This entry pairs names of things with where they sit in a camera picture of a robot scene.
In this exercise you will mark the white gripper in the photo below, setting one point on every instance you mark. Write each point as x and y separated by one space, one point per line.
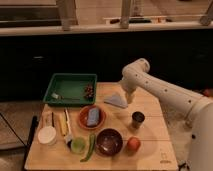
129 97

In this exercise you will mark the grey towel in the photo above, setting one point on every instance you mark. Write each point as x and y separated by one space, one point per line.
116 100

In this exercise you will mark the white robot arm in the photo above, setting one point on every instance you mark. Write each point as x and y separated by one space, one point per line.
197 108

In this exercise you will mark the purple bowl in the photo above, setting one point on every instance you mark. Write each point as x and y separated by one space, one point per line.
109 142

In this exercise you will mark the dark metal cup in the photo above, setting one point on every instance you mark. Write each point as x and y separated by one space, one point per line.
137 119

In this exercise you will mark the red grapes bunch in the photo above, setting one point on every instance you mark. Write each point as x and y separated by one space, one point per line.
89 91

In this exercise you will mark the blue sponge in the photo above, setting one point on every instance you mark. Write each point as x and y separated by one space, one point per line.
93 117

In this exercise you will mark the orange plate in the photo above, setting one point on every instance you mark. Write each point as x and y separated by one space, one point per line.
83 116

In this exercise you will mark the orange fruit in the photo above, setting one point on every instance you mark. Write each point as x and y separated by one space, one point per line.
133 144

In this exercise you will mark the green chili pepper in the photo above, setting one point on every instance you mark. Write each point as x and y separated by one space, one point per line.
92 139

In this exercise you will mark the green plastic tray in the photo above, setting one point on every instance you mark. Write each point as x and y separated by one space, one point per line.
70 85

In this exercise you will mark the yellow corn cob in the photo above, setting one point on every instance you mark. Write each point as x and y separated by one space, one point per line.
63 126

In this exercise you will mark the green small cup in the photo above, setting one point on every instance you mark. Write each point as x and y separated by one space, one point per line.
78 145

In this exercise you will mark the silver spoon in tray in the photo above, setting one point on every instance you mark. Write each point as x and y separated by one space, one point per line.
57 96

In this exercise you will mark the white round lid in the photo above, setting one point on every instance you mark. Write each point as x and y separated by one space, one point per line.
47 135

